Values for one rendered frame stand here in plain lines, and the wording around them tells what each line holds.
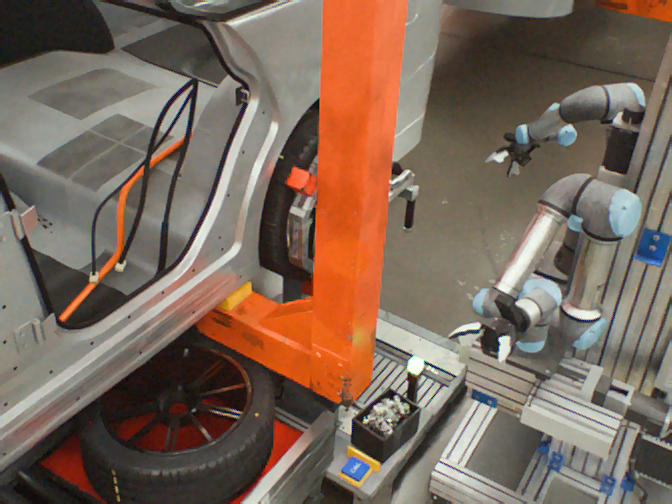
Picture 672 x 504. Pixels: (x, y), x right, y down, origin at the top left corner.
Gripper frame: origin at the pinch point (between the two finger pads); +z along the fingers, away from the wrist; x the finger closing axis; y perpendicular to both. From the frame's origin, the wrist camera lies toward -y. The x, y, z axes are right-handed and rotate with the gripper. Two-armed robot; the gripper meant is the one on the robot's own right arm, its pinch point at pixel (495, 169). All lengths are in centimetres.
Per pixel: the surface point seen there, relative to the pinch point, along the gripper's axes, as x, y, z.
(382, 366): 7, 29, 93
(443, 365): 25, 37, 76
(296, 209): -82, 26, 47
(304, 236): -74, 29, 53
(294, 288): -41, 6, 89
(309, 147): -86, 11, 29
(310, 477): -45, 88, 108
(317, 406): -34, 57, 103
